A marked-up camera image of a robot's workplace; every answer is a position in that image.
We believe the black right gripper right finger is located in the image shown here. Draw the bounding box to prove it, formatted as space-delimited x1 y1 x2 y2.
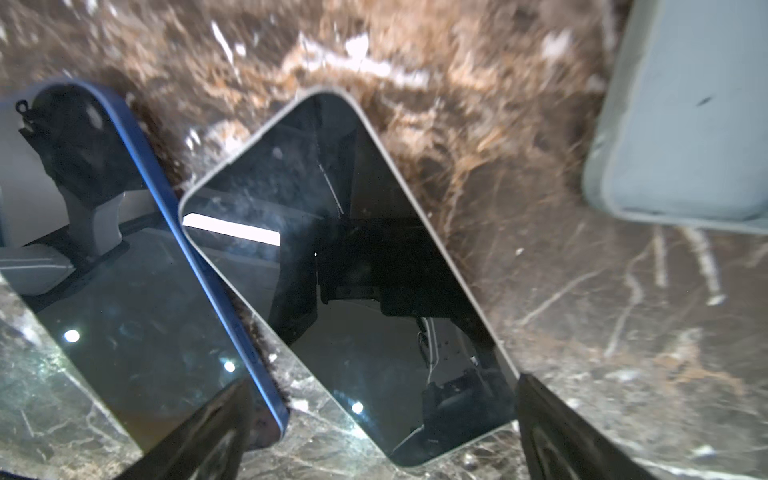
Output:
517 374 654 480

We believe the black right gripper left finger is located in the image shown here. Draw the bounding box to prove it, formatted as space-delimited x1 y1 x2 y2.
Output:
118 380 254 480

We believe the white-edged phone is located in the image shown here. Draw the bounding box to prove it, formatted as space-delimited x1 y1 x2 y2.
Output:
180 90 517 467

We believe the blue-edged phone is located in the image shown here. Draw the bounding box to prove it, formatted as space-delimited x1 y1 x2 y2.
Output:
1 80 289 450

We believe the light blue case right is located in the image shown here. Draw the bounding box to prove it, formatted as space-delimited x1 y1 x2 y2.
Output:
582 1 767 235

